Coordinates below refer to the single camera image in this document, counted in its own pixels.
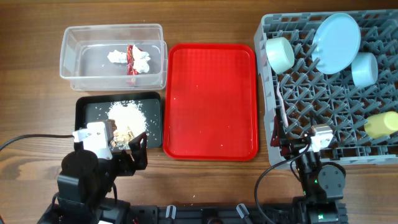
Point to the white napkin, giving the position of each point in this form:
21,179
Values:
120,57

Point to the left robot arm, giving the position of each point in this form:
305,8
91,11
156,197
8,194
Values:
86,189

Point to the black plastic tray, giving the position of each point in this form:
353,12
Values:
95,108

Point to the light blue bowl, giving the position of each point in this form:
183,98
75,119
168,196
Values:
364,69

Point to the grey dishwasher rack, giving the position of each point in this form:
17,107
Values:
334,98

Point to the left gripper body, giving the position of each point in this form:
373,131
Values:
121,165

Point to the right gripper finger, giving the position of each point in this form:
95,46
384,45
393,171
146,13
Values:
278,133
315,120

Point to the red snack wrapper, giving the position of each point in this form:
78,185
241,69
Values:
136,60

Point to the light blue plate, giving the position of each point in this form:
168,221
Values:
337,42

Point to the red serving tray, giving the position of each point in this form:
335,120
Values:
211,103

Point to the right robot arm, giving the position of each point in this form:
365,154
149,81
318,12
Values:
322,182

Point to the green bowl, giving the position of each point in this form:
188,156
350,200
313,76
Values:
280,54

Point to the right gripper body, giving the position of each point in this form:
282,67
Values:
291,146

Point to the clear plastic bin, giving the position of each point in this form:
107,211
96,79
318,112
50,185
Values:
93,58

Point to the white plastic fork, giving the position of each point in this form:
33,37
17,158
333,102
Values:
284,114

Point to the rice and food scraps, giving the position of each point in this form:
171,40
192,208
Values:
129,120

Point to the yellow plastic cup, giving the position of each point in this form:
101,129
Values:
383,124

